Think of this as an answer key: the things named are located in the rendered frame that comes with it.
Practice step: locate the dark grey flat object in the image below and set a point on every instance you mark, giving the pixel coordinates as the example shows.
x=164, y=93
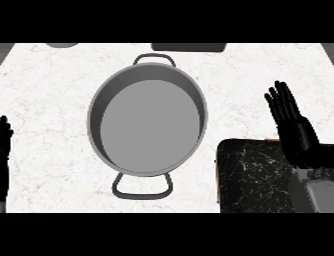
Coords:
x=187, y=47

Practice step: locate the black marble tray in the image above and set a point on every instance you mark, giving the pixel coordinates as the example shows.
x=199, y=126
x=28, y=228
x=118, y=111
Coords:
x=252, y=176

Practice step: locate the grey oval pot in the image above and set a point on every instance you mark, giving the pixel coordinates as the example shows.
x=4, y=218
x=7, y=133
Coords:
x=149, y=128

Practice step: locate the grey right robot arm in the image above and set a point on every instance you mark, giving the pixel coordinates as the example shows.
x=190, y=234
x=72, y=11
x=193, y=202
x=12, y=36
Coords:
x=319, y=193

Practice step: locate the grey round object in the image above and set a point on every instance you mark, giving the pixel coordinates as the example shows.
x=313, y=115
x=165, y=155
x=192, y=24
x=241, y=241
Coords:
x=60, y=45

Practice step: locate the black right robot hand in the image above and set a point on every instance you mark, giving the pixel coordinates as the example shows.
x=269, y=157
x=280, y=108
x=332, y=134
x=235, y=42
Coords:
x=297, y=133

